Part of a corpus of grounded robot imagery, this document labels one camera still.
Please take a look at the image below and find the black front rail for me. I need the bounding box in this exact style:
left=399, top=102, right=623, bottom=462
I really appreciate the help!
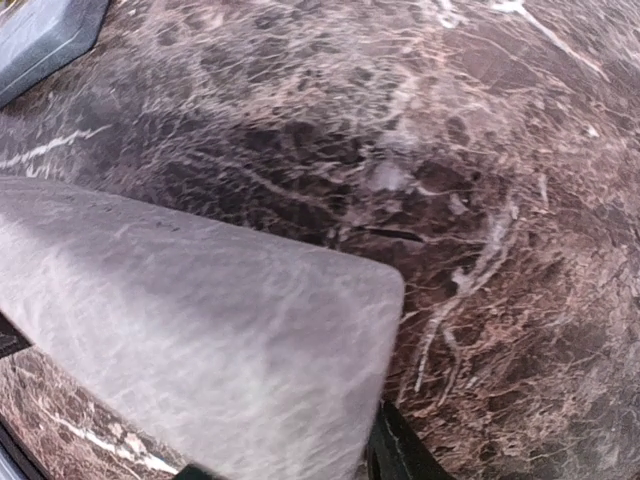
left=1, top=425, right=41, bottom=480

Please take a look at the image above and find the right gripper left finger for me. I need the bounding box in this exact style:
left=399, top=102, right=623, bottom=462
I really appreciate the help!
left=174, top=464, right=215, bottom=480

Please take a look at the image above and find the blue-grey glasses case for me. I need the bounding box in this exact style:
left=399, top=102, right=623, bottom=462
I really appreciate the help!
left=1, top=0, right=110, bottom=106

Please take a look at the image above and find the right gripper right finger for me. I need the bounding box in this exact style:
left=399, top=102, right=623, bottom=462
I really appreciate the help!
left=367, top=399, right=454, bottom=480

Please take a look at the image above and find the beige glasses case teal lining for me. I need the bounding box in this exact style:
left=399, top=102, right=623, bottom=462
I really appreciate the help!
left=1, top=177, right=404, bottom=479

